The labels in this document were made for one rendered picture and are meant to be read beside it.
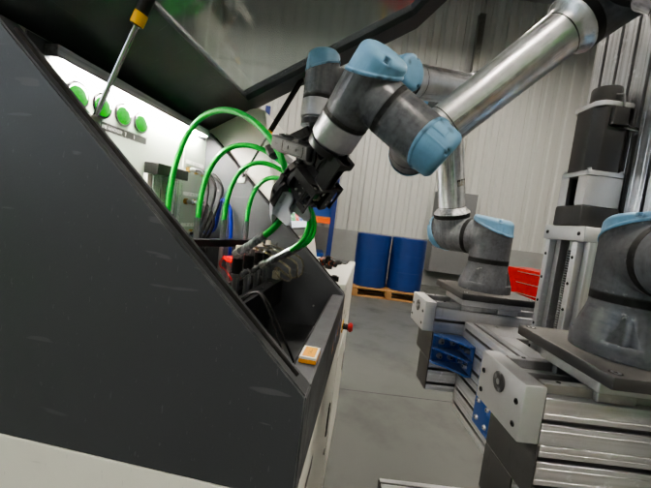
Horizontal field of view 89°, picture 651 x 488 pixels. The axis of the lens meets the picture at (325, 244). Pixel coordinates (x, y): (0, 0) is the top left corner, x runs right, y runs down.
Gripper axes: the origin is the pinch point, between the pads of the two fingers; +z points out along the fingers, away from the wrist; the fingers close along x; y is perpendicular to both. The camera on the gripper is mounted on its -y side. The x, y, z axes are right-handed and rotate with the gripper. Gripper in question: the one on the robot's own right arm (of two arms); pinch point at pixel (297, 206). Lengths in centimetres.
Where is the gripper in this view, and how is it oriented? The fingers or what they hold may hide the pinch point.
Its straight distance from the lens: 79.1
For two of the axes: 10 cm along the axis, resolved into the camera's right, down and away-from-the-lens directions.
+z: -1.2, 9.9, 0.8
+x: 1.4, -0.6, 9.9
